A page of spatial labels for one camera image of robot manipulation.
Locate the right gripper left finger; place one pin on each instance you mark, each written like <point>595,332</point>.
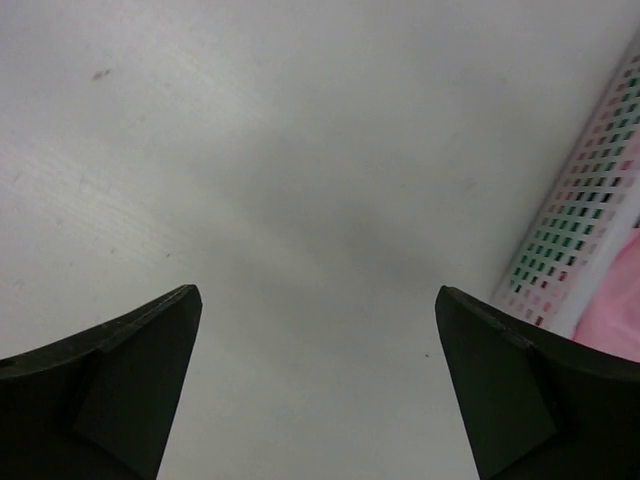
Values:
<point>100,404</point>

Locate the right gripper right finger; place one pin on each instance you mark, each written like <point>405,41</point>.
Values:
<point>536,405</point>

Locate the pink t-shirt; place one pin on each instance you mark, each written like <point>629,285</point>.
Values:
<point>610,323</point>

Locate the white perforated plastic basket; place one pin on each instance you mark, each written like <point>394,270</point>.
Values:
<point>587,216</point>

